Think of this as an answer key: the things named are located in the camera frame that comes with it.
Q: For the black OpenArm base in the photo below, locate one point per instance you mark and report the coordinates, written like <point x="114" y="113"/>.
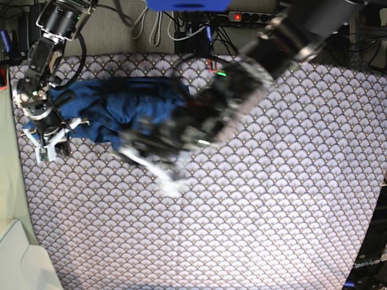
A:
<point x="369" y="269"/>

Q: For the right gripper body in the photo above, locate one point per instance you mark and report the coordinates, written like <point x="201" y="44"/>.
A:
<point x="49" y="126"/>

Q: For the blue long-sleeve T-shirt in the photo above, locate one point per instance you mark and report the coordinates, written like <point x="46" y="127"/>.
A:
<point x="116" y="105"/>

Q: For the white plastic bin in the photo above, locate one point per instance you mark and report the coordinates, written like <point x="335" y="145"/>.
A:
<point x="23" y="265"/>

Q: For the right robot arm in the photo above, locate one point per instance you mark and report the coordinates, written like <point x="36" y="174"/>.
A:
<point x="60" y="22"/>

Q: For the blue-handled clamp left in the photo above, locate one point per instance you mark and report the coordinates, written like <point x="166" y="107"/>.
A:
<point x="8" y="44"/>

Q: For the blue box at top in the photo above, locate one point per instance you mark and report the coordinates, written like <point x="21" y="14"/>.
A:
<point x="188" y="5"/>

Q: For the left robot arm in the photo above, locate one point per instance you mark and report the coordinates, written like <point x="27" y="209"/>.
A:
<point x="297" y="34"/>

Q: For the red clamp on table edge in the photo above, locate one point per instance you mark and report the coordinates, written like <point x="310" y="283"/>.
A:
<point x="213" y="66"/>

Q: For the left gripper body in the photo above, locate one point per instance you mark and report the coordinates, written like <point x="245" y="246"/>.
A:
<point x="160" y="147"/>

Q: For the fan-patterned tablecloth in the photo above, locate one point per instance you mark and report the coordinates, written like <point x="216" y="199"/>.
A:
<point x="284" y="204"/>

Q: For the black power strip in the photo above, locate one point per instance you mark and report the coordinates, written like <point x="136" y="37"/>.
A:
<point x="250" y="17"/>

